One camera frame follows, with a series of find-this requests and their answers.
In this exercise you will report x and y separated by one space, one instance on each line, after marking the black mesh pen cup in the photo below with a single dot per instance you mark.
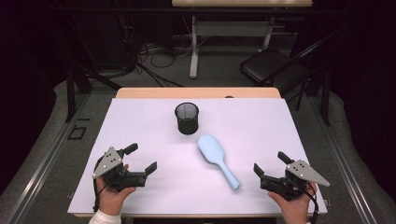
186 126

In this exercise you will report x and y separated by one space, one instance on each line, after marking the black folding chair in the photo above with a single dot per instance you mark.
271 65

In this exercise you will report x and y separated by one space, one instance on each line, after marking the metal floor rail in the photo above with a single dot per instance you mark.
345 174
46 158

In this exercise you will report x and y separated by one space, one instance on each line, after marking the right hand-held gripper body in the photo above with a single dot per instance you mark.
303 172

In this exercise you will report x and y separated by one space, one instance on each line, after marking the white table mat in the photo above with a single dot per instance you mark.
249 124

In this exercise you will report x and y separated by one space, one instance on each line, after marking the person's left hand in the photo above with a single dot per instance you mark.
110 200

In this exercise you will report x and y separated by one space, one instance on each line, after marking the white-framed wooden desk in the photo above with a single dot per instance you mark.
194 46

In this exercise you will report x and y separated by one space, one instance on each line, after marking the person's right hand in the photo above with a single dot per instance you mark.
294 211

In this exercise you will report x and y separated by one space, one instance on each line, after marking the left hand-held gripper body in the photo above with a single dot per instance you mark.
109 163

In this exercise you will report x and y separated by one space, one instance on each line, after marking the light blue hairbrush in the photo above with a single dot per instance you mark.
211 149

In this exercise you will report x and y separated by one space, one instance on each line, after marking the black metal stand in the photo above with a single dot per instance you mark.
70 93
325 99

